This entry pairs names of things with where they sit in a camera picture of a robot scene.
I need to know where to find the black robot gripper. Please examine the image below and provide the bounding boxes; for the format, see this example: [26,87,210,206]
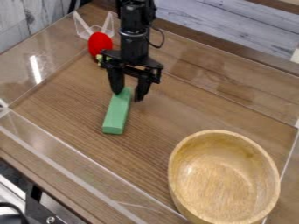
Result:
[102,30,164,102]

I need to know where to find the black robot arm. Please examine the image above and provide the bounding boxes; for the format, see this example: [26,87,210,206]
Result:
[100,0,164,102]

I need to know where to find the clear acrylic tray enclosure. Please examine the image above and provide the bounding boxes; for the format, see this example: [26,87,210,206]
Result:
[0,7,299,224]

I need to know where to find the red toy strawberry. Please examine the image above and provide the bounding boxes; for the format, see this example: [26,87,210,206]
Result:
[88,31,114,67]

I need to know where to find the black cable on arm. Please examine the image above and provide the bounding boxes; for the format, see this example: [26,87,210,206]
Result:
[148,25,166,50]

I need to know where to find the black metal table frame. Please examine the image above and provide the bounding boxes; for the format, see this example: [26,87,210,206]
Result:
[24,185,67,224]

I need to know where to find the black cable lower left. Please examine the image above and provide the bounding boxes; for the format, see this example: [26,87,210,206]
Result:
[0,202,28,224]

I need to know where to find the brown wooden bowl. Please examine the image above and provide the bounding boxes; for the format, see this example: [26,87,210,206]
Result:
[167,129,281,224]

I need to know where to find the green rectangular block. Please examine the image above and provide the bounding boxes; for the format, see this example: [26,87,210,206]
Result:
[102,87,132,135]

